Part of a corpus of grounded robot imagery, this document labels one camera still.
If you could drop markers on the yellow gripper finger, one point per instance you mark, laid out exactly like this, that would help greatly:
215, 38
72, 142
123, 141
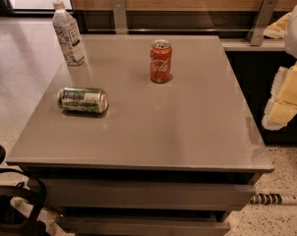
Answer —
278, 29
281, 108

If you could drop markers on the green soda can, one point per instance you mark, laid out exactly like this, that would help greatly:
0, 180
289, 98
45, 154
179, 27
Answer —
92, 100

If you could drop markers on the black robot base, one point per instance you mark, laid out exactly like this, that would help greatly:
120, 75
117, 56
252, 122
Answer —
13, 223

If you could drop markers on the red Coca-Cola can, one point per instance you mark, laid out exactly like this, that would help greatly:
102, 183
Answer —
160, 61

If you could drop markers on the grey drawer cabinet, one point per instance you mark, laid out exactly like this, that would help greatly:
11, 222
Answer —
169, 159

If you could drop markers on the clear plastic water bottle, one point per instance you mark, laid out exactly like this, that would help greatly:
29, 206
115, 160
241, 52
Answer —
68, 35

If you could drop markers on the right metal bracket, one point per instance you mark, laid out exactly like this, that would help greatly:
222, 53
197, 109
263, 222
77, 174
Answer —
256, 34

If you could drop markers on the metal bracket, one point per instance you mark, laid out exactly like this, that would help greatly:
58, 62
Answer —
256, 34
120, 16

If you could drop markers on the striped white cable plug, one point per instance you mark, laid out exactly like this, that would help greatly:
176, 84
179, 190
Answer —
273, 199

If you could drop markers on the left metal bracket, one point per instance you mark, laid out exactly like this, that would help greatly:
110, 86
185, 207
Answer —
120, 16

